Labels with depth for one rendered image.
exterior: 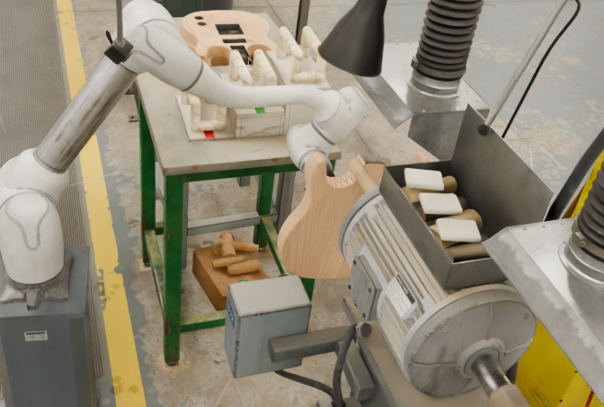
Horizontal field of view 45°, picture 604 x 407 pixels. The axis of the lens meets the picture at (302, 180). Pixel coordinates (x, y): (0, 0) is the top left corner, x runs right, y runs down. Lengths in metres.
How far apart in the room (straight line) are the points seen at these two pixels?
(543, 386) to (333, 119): 1.27
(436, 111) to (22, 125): 3.05
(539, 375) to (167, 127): 1.56
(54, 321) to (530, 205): 1.36
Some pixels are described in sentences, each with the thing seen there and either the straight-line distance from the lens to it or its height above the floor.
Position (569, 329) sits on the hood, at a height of 1.53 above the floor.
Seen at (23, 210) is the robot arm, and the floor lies 0.97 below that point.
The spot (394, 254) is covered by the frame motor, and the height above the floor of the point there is 1.33.
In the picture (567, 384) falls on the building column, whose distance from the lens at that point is 2.66.
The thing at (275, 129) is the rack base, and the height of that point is 0.95.
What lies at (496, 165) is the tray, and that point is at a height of 1.52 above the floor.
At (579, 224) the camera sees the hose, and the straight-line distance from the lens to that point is 1.10.
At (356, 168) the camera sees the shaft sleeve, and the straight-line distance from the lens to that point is 1.68.
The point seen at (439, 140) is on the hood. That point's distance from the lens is 1.47.
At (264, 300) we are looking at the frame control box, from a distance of 1.52.
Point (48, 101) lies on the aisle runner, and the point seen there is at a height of 0.00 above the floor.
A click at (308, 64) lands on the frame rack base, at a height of 1.10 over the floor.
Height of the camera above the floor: 2.21
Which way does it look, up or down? 36 degrees down
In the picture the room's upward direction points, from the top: 8 degrees clockwise
